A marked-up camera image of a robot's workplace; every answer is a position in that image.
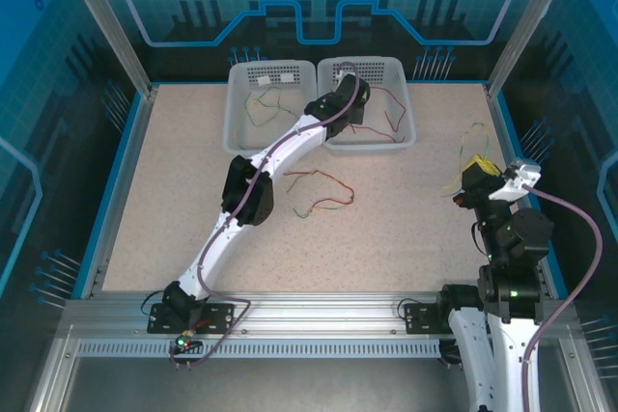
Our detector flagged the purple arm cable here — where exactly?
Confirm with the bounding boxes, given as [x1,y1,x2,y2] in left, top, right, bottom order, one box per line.
[519,181,604,412]
[168,60,361,371]

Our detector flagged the white perforated plastic basket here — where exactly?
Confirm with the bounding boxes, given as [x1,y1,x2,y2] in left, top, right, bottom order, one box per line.
[316,56,418,157]
[222,59,316,155]

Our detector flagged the red green wire bundle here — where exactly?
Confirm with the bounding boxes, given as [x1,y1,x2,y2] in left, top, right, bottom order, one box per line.
[283,169,356,210]

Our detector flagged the slotted grey cable duct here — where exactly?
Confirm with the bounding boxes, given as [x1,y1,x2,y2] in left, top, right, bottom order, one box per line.
[75,339,443,360]

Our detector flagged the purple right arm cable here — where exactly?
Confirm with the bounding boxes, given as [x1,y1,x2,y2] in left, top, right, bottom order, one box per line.
[519,181,604,412]

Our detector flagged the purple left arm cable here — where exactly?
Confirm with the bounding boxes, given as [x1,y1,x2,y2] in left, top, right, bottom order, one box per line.
[168,60,361,371]

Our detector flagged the aluminium front frame rail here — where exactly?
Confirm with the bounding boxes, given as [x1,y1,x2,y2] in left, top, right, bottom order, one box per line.
[61,291,576,342]

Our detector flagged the aluminium frame post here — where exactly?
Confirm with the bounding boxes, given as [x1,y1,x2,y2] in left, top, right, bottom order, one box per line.
[51,0,159,100]
[484,0,581,100]

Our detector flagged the yellow-green wire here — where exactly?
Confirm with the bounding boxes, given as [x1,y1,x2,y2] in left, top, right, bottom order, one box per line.
[293,192,356,219]
[233,87,296,151]
[442,122,494,199]

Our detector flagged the red cable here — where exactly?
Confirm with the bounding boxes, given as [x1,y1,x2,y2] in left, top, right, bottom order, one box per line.
[351,87,407,144]

